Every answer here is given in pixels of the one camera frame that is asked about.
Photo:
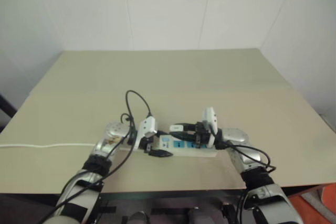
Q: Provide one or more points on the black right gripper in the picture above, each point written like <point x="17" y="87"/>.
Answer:
<point x="202" y="133"/>

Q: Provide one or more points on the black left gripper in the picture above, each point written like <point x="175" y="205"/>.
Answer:
<point x="145" y="144"/>

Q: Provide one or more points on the white charger plug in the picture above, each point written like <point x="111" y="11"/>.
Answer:
<point x="176" y="127"/>

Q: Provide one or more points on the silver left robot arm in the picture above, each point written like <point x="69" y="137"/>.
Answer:
<point x="114" y="130"/>

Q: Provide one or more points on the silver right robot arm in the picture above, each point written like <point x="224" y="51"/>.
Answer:
<point x="236" y="135"/>

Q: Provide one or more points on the white power strip blue sockets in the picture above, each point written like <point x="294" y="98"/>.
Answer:
<point x="183" y="151"/>

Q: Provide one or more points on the dark rounded shape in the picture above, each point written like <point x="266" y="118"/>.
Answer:
<point x="139" y="218"/>

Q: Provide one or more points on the orange bin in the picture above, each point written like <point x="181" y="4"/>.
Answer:
<point x="325" y="203"/>

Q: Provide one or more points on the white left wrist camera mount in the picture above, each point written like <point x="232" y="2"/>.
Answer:
<point x="146" y="126"/>

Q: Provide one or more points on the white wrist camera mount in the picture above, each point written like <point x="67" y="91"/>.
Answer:
<point x="209" y="117"/>
<point x="146" y="126"/>

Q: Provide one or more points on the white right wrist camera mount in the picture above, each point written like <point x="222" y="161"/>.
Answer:
<point x="209" y="117"/>

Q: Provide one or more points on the dark metal frame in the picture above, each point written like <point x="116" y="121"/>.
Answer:
<point x="5" y="111"/>

